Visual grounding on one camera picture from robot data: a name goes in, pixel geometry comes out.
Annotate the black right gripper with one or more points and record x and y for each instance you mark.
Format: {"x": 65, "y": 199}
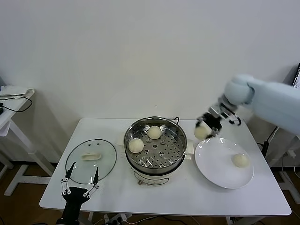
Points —
{"x": 214, "y": 119}

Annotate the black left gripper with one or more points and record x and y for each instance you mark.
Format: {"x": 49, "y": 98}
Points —
{"x": 72, "y": 201}

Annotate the white steamed baozi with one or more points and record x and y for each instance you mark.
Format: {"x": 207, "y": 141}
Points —
{"x": 154, "y": 132}
{"x": 240, "y": 160}
{"x": 136, "y": 145}
{"x": 201, "y": 132}

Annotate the perforated steel steamer basket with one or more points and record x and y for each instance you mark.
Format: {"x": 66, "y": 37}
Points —
{"x": 180, "y": 136}

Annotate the large white table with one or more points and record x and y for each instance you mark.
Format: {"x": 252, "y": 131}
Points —
{"x": 105, "y": 192}

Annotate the white round plate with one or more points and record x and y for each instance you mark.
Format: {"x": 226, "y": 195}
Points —
{"x": 215, "y": 164}

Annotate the white power strip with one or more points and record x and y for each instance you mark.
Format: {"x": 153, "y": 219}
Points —
{"x": 117, "y": 219}

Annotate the white electric cooker pot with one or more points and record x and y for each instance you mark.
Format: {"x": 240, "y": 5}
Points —
{"x": 150, "y": 179}

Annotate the white side table with laptop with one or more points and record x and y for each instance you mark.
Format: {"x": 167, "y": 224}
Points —
{"x": 287, "y": 185}

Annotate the open laptop with lit screen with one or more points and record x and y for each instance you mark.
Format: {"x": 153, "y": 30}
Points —
{"x": 297, "y": 77}

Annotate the small black device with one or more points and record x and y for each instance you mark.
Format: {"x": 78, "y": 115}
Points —
{"x": 1, "y": 110}

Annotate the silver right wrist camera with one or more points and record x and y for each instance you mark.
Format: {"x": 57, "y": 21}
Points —
{"x": 232, "y": 118}

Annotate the white wall plug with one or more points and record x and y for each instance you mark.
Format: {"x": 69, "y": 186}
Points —
{"x": 291, "y": 154}

